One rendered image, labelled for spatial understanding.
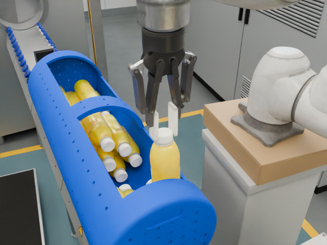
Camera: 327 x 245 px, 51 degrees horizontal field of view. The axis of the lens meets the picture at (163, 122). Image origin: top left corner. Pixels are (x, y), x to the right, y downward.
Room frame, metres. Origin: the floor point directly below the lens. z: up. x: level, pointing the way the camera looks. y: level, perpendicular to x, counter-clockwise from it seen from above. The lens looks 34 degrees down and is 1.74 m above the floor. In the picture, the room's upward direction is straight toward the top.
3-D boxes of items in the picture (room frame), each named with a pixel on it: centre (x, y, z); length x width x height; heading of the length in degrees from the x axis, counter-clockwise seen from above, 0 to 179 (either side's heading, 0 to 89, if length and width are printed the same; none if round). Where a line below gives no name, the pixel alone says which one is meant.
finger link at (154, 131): (0.57, 0.02, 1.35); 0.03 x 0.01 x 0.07; 27
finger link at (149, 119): (0.56, 0.04, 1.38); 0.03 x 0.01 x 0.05; 117
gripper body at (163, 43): (0.58, 0.00, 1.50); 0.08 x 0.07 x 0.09; 117
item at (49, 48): (1.62, 0.60, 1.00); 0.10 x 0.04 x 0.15; 118
